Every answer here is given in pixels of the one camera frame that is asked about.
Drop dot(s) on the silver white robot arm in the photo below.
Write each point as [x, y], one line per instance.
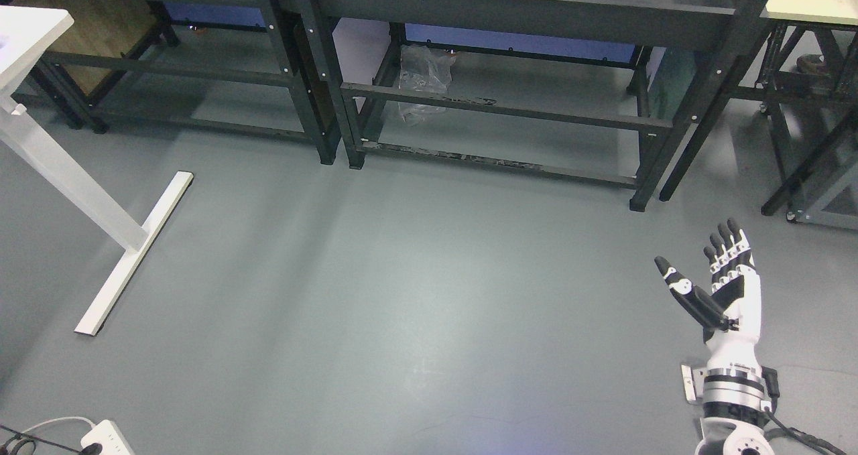
[737, 406]

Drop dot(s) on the black metal rack far right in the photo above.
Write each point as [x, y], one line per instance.
[807, 90]

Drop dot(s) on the white power strip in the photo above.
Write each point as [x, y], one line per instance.
[108, 435]

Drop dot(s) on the black metal shelf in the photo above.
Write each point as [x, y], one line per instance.
[717, 33]
[238, 66]

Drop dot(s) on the black metal shelf left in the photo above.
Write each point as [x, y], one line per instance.
[238, 66]

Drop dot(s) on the black metal shelf right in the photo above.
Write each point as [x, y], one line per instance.
[717, 33]

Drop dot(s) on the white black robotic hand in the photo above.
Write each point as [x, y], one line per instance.
[730, 313]

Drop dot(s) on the white desk with leg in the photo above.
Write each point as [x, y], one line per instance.
[26, 35]

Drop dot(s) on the clear plastic bag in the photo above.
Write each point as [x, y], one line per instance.
[424, 70]

